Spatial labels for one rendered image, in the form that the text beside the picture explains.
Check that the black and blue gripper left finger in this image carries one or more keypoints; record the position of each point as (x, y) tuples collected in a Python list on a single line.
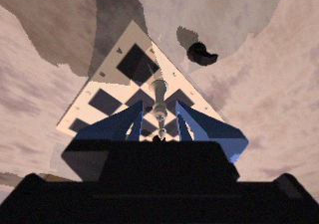
[(115, 126)]

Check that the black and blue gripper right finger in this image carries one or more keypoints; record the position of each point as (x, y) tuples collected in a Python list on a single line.
[(208, 128)]

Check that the black and cream chessboard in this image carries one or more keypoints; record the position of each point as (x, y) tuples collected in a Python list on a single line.
[(124, 78)]

